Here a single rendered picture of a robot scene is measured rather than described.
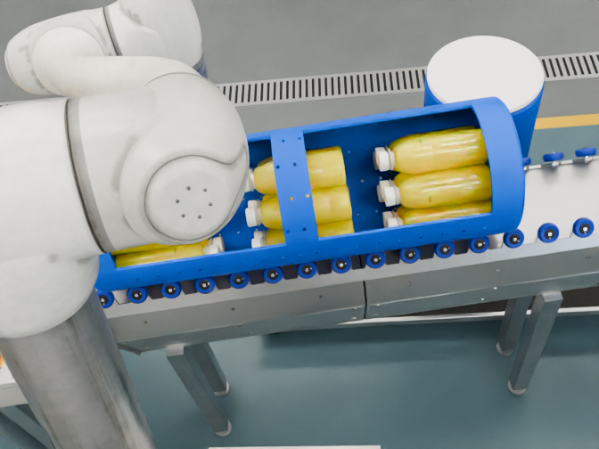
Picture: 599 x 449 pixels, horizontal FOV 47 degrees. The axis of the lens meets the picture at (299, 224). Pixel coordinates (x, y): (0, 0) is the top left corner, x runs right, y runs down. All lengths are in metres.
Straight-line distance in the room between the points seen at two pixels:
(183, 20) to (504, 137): 0.64
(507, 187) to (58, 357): 0.94
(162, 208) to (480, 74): 1.34
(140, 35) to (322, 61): 2.36
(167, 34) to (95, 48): 0.11
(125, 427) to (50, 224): 0.30
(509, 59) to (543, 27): 1.77
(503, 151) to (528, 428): 1.24
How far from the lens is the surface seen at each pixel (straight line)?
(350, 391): 2.41
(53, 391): 0.71
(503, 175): 1.36
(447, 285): 1.60
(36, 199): 0.54
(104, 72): 0.88
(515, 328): 2.32
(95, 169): 0.54
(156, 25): 1.07
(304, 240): 1.35
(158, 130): 0.53
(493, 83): 1.75
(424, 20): 3.59
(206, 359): 2.20
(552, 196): 1.68
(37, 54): 1.08
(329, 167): 1.36
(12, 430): 1.98
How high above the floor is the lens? 2.23
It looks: 54 degrees down
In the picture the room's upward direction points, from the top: 11 degrees counter-clockwise
